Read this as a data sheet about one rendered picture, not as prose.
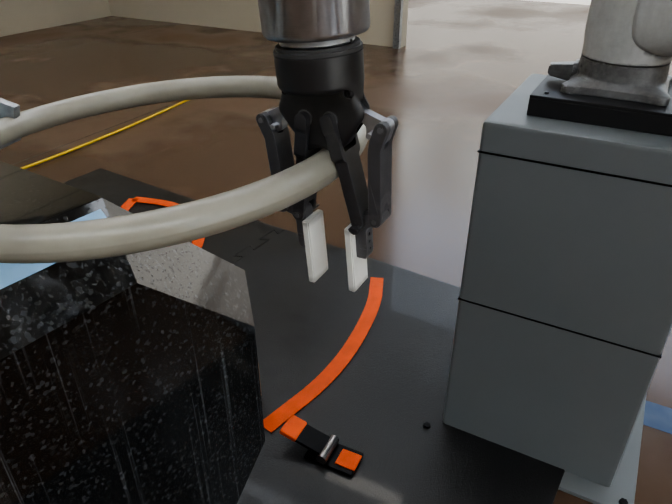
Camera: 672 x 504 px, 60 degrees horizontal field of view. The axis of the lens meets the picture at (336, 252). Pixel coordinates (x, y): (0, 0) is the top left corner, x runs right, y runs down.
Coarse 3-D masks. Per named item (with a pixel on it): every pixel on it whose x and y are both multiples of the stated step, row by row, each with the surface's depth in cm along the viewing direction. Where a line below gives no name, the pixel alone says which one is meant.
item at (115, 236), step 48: (96, 96) 80; (144, 96) 82; (192, 96) 83; (240, 96) 82; (0, 144) 71; (240, 192) 46; (288, 192) 48; (0, 240) 43; (48, 240) 42; (96, 240) 43; (144, 240) 43; (192, 240) 45
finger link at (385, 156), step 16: (384, 128) 47; (384, 144) 49; (368, 160) 50; (384, 160) 50; (368, 176) 50; (384, 176) 50; (368, 192) 51; (384, 192) 51; (368, 208) 52; (384, 208) 52
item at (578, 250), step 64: (512, 128) 104; (576, 128) 102; (512, 192) 109; (576, 192) 103; (640, 192) 98; (512, 256) 115; (576, 256) 109; (640, 256) 103; (512, 320) 122; (576, 320) 115; (640, 320) 108; (448, 384) 139; (512, 384) 130; (576, 384) 122; (640, 384) 115; (512, 448) 139; (576, 448) 129
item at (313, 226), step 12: (312, 216) 57; (312, 228) 57; (324, 228) 59; (312, 240) 57; (324, 240) 59; (312, 252) 58; (324, 252) 60; (312, 264) 58; (324, 264) 60; (312, 276) 59
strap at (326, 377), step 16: (128, 208) 247; (368, 304) 188; (368, 320) 181; (352, 336) 174; (352, 352) 168; (336, 368) 162; (320, 384) 157; (288, 400) 152; (304, 400) 152; (272, 416) 147; (288, 416) 147
